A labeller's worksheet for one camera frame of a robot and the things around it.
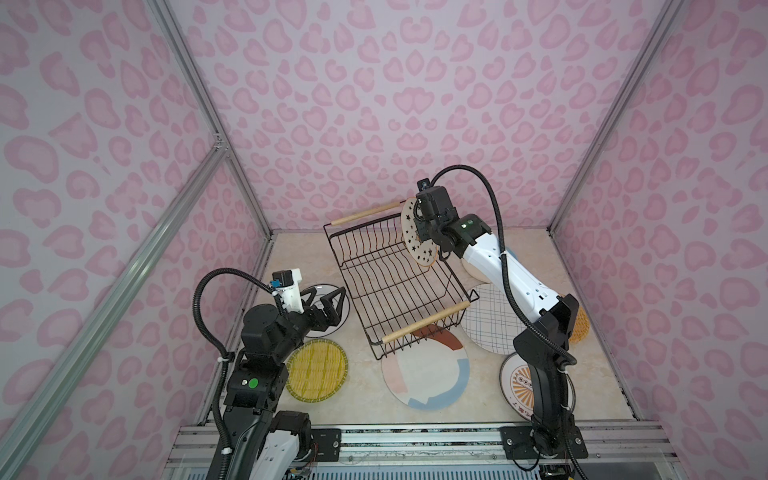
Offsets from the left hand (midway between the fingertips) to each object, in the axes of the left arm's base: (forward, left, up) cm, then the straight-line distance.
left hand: (330, 286), depth 68 cm
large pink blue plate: (-10, -24, -30) cm, 39 cm away
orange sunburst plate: (-14, -47, -30) cm, 58 cm away
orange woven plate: (+3, -72, -29) cm, 78 cm away
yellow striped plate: (-9, +8, -29) cm, 32 cm away
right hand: (+24, -25, 0) cm, 35 cm away
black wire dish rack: (+12, -17, -29) cm, 36 cm away
